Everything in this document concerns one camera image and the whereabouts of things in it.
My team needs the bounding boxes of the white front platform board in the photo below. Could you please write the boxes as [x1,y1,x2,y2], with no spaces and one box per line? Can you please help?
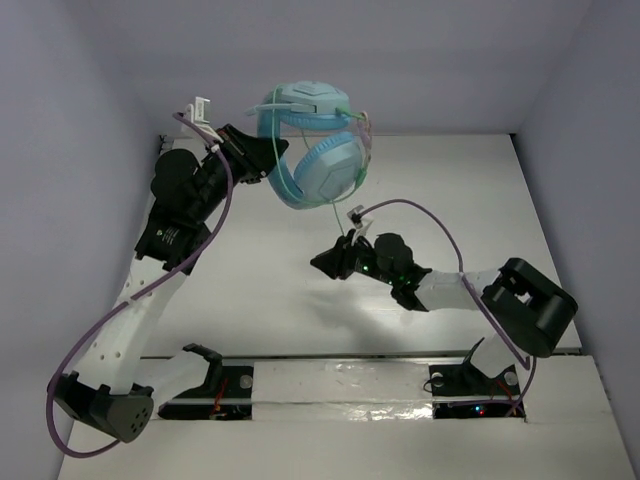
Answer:
[60,356,634,479]

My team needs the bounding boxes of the light blue headphones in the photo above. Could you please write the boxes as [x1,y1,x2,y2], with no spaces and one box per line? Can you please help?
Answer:
[245,80,371,210]

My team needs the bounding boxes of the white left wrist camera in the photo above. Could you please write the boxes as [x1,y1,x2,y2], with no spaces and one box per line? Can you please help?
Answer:
[181,96,223,145]

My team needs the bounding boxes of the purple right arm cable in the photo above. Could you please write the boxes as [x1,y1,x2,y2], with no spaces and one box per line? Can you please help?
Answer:
[357,199,539,417]

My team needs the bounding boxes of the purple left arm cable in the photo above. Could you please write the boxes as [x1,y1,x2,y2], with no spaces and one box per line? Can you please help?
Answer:
[47,112,234,459]

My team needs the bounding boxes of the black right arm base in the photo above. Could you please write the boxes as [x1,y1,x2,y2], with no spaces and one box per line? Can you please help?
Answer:
[422,338,526,419]

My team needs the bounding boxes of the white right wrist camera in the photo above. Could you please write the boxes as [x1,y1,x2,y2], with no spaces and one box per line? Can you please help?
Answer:
[347,205,373,246]

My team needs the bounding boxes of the green headphone cable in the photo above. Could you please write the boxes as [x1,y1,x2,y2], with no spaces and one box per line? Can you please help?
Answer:
[269,82,374,236]

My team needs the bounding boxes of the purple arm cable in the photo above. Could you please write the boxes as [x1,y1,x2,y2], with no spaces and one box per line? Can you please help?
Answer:
[47,112,234,459]
[357,199,539,417]

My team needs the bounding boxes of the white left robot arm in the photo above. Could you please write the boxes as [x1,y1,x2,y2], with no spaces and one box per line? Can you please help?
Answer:
[45,122,289,458]

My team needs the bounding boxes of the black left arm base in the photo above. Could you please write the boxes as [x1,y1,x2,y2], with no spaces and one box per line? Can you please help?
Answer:
[158,343,254,421]

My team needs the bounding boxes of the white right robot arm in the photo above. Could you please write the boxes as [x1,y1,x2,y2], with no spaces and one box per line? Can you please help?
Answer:
[310,230,578,393]

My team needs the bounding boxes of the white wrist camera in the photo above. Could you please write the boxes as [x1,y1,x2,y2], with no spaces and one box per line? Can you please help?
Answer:
[181,96,223,145]
[347,205,373,246]

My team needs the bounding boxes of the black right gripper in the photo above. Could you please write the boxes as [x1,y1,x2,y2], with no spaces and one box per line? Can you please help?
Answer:
[311,228,397,286]

